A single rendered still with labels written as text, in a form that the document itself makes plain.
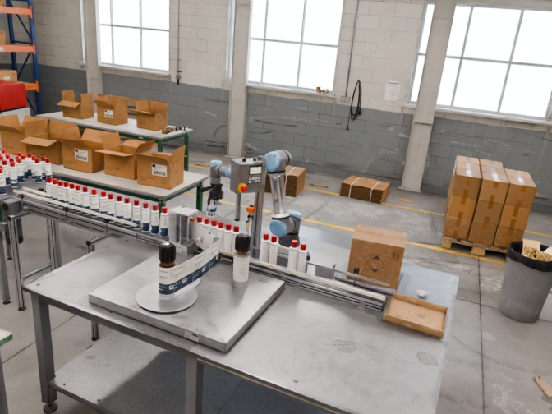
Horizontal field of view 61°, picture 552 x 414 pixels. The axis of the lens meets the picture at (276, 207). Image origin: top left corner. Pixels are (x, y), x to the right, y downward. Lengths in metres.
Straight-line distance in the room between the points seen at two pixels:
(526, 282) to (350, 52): 4.77
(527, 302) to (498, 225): 1.44
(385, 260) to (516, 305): 2.12
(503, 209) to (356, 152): 3.10
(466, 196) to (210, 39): 5.30
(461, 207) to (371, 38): 3.34
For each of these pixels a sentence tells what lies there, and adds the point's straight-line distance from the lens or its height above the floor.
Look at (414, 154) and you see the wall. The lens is 7.91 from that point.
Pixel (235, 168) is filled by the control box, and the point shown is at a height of 1.43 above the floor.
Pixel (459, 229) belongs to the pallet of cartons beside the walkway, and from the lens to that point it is 5.85.
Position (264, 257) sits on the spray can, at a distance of 2.81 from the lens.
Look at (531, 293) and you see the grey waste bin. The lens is 4.64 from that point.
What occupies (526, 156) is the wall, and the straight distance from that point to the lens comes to 7.97.
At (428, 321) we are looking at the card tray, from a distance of 2.68.
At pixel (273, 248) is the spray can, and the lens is 2.75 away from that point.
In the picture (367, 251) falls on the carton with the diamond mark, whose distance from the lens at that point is 2.79.
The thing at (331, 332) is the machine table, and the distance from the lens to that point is 2.42.
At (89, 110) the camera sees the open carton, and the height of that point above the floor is 0.90.
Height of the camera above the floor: 2.18
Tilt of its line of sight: 20 degrees down
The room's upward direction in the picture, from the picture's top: 5 degrees clockwise
